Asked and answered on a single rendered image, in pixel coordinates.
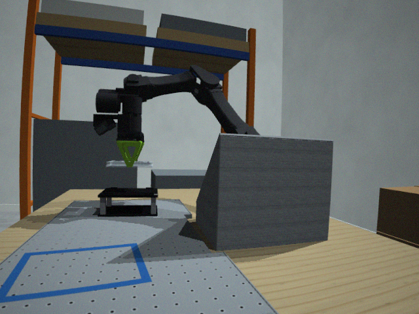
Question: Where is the blue tape outline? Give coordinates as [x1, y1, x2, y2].
[0, 243, 152, 303]

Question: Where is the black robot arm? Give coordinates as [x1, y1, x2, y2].
[93, 65, 260, 135]

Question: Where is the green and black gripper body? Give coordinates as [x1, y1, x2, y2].
[117, 113, 144, 142]

